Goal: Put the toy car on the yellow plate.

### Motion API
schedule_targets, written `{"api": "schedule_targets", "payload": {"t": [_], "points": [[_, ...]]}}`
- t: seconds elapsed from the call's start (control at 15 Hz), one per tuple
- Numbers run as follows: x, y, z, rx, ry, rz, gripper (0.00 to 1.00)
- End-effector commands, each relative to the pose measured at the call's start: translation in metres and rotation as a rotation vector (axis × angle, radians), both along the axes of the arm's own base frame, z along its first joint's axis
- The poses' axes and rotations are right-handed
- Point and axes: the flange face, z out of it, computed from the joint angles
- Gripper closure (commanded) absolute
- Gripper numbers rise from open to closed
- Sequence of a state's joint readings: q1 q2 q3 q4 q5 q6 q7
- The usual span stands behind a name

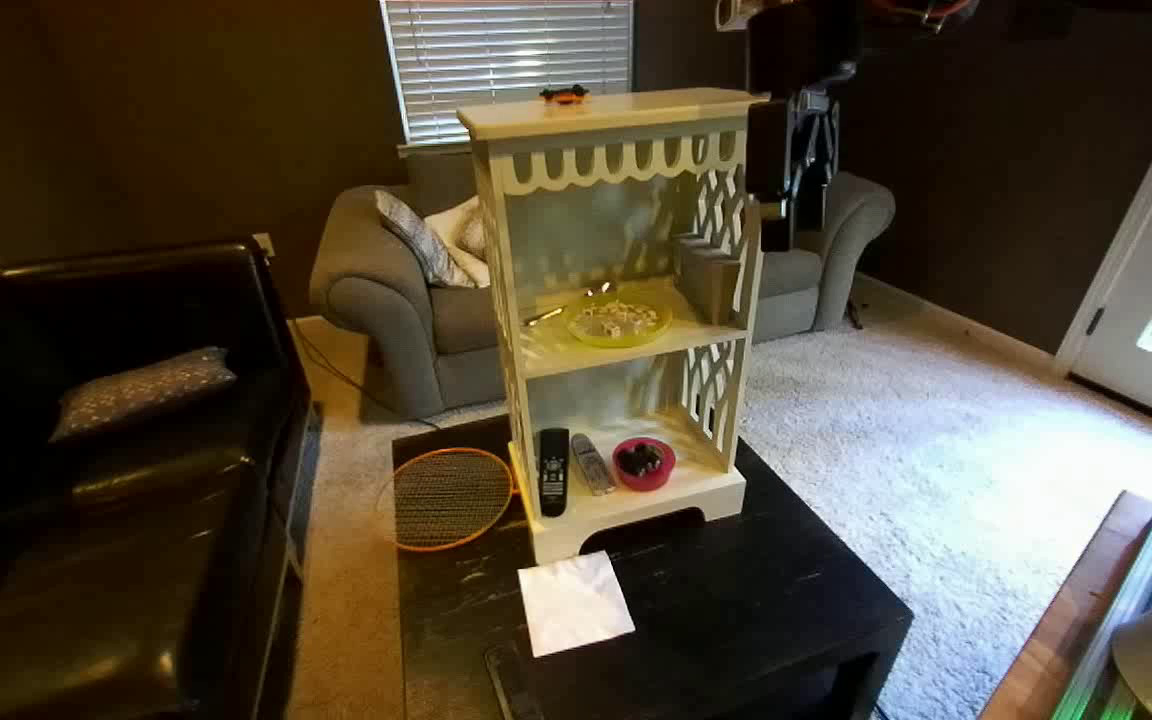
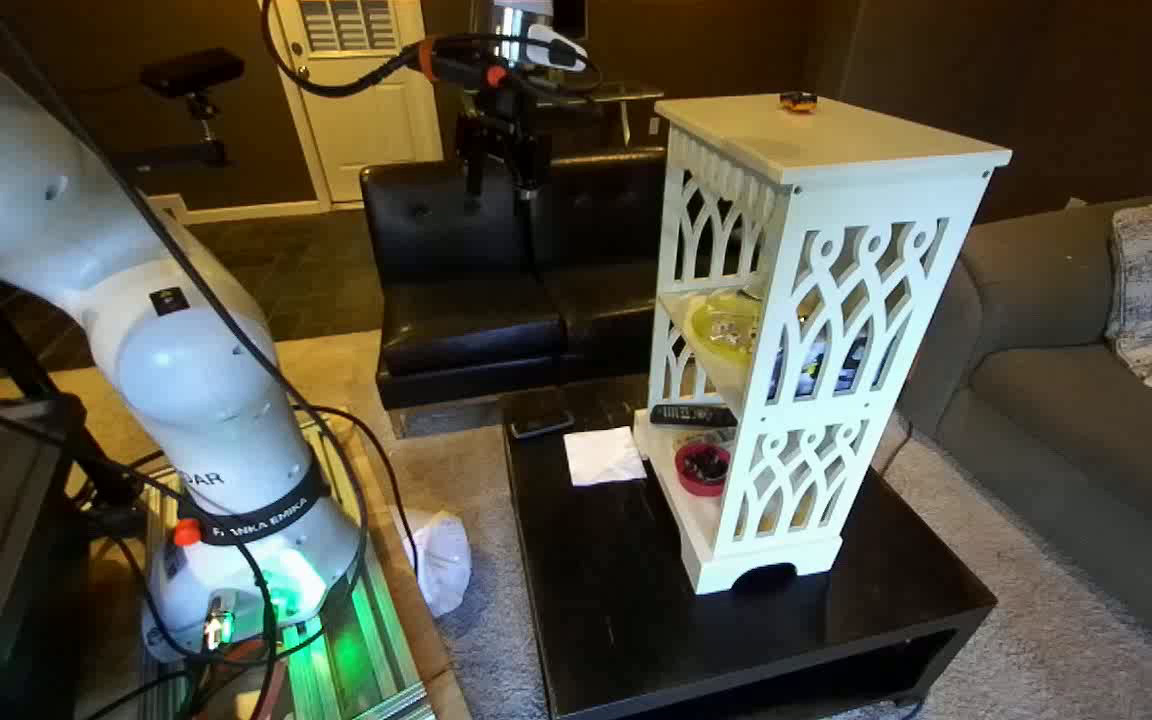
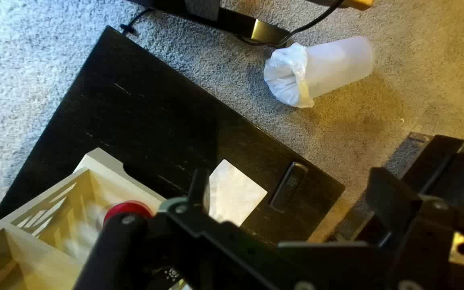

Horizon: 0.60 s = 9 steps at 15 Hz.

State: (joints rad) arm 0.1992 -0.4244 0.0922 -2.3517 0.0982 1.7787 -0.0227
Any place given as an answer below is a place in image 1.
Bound white paper sheet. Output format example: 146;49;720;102
521;553;636;654

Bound white window blinds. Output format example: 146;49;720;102
375;0;636;149

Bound cream wooden shelf unit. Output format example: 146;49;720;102
461;88;761;564

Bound grey patterned sofa cushion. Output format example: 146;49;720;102
51;344;235;442

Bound small orange toy car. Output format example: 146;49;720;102
539;83;589;107

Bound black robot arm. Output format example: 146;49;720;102
747;0;861;250

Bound black leather sofa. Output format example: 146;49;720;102
0;241;317;720

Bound orange rimmed mesh strainer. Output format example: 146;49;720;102
392;449;516;553

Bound white pillow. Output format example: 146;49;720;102
428;200;494;286

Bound striped throw pillow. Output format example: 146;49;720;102
371;189;474;286

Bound red bowl with dark contents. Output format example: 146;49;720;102
614;436;676;491

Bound black coffee table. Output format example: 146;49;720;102
401;451;914;720

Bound grey remote control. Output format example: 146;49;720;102
569;433;614;491

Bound grey armchair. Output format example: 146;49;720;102
308;172;895;415

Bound black remote control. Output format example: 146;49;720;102
536;426;569;515

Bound small brown box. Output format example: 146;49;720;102
676;237;740;322

